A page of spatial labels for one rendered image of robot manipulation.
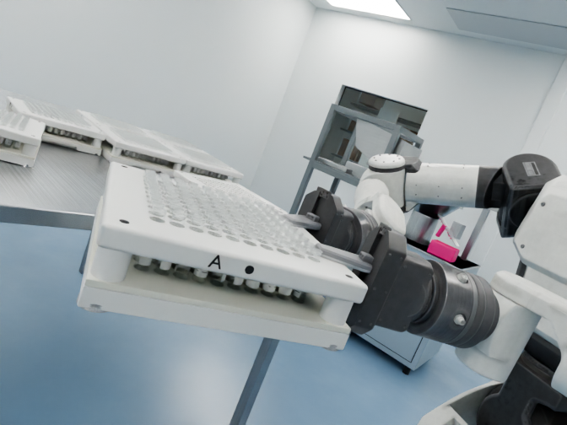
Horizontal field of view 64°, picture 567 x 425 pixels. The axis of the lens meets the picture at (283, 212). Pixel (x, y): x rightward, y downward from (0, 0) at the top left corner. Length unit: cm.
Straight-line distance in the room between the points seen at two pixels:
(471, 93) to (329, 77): 195
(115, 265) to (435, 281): 33
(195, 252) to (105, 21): 467
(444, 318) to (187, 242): 29
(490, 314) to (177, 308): 34
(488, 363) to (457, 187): 48
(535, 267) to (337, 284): 49
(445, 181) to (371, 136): 304
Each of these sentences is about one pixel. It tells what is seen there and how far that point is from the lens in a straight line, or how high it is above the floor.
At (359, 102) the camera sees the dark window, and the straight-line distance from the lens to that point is 646.
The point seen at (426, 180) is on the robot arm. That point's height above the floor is 117.
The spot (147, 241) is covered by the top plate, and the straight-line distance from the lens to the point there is 36.
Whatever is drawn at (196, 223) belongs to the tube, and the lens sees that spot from 40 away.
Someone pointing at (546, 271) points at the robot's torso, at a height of 111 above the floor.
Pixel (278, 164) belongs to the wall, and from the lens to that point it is 682.
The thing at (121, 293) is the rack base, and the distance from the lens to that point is 38.
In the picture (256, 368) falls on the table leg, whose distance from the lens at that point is 164.
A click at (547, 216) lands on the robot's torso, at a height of 119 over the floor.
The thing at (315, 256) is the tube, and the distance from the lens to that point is 45.
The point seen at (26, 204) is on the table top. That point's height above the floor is 88.
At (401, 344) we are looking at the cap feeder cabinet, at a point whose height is 17.
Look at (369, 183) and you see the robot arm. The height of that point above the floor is 113.
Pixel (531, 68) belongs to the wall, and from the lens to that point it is 587.
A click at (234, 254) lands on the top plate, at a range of 38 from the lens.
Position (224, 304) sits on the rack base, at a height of 102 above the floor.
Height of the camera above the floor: 118
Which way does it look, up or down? 10 degrees down
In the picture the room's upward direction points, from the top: 21 degrees clockwise
